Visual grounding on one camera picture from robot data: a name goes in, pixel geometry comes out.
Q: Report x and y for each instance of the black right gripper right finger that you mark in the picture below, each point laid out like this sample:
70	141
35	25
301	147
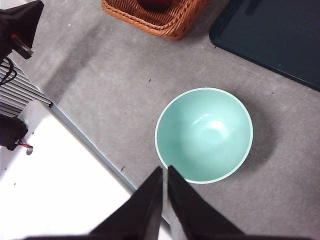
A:
197	220

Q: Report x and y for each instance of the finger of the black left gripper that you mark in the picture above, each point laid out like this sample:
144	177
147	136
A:
22	20

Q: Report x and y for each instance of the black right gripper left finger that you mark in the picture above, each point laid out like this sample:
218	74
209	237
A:
135	220

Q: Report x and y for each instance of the teal ribbed bowl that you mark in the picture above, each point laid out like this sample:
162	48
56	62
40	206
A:
205	140

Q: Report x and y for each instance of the grey ribbed panel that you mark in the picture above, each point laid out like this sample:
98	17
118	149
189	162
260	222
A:
22	92

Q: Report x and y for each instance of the brown wicker basket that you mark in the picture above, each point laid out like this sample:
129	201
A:
175	25

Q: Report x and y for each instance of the black rectangular tray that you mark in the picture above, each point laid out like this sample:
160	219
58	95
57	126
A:
275	37

